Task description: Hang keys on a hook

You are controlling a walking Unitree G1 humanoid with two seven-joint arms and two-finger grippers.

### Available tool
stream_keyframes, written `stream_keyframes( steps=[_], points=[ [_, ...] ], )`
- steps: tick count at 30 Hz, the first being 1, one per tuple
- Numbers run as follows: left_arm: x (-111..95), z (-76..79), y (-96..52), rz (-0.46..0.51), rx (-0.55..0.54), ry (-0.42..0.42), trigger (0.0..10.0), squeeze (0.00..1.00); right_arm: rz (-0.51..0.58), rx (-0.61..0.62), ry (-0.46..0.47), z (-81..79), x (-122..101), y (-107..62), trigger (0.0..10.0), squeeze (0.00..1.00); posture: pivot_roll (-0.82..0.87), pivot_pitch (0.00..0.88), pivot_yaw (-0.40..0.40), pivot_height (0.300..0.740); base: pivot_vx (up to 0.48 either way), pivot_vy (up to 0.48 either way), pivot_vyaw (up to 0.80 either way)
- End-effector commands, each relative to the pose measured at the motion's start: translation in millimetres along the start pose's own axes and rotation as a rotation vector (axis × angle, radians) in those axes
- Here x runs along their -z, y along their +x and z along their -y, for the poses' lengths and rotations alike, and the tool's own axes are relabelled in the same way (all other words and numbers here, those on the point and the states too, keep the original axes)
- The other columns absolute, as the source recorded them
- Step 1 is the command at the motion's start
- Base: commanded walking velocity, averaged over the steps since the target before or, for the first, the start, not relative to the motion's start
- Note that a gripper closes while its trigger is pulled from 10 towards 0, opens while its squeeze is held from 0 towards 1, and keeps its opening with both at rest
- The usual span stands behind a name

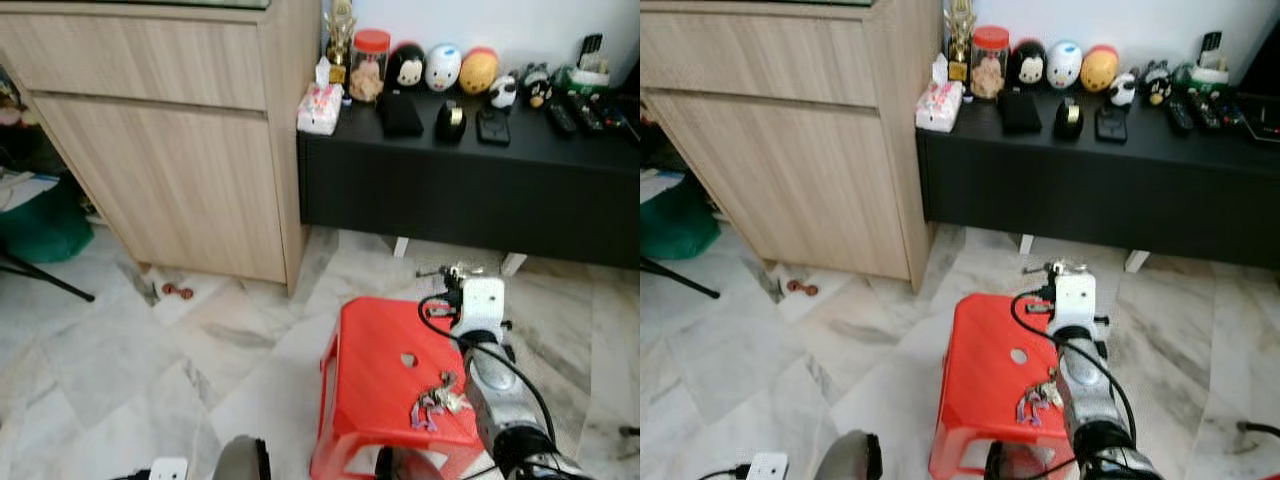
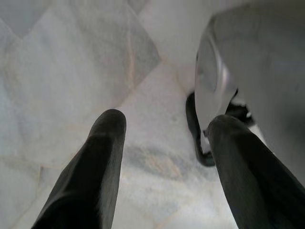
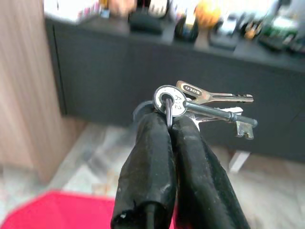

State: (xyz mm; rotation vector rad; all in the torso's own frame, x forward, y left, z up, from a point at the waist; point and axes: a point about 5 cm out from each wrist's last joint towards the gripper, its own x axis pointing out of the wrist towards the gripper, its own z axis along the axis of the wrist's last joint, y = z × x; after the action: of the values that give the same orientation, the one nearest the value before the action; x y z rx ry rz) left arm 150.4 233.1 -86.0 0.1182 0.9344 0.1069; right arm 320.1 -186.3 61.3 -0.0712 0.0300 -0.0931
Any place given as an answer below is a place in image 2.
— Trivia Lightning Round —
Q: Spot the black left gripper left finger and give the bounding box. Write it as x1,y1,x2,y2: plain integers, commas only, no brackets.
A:
32,109,126,229

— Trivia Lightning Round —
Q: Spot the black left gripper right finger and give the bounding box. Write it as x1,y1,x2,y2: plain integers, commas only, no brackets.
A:
206,115,305,229

